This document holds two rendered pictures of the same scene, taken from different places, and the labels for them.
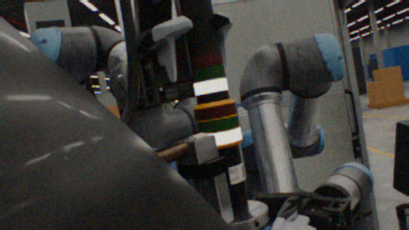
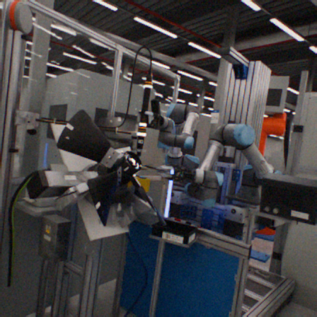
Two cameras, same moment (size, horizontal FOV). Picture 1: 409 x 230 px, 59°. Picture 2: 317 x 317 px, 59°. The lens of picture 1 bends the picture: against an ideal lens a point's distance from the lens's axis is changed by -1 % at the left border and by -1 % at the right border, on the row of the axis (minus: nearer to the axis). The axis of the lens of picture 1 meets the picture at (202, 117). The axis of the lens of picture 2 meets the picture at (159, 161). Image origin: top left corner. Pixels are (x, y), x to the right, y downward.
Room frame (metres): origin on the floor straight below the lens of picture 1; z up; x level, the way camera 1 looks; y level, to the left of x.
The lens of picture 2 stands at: (-0.51, -1.25, 1.32)
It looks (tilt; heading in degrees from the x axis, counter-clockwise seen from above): 3 degrees down; 50
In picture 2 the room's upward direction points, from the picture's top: 8 degrees clockwise
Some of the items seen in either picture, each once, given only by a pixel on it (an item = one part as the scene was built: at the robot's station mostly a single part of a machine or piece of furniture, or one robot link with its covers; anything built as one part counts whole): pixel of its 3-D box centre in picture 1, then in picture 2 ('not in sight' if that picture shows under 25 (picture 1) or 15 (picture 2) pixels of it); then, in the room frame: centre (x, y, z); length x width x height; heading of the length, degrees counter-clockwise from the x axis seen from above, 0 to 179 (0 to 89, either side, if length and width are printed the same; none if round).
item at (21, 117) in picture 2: not in sight; (26, 118); (-0.10, 0.40, 1.36); 0.10 x 0.07 x 0.09; 139
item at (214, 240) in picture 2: not in sight; (179, 228); (0.74, -0.02, 0.82); 0.90 x 0.04 x 0.08; 104
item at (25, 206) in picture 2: not in sight; (52, 206); (0.12, 0.49, 0.85); 0.36 x 0.24 x 0.03; 14
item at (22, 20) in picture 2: not in sight; (20, 18); (-0.17, 0.46, 1.88); 0.16 x 0.07 x 0.16; 49
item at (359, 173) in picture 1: (349, 187); (212, 178); (0.70, -0.26, 1.17); 0.11 x 0.08 x 0.09; 141
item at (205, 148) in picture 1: (222, 180); (139, 141); (0.36, -0.01, 1.32); 0.09 x 0.07 x 0.10; 139
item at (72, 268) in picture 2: not in sight; (77, 270); (0.19, 0.17, 0.56); 0.19 x 0.04 x 0.04; 104
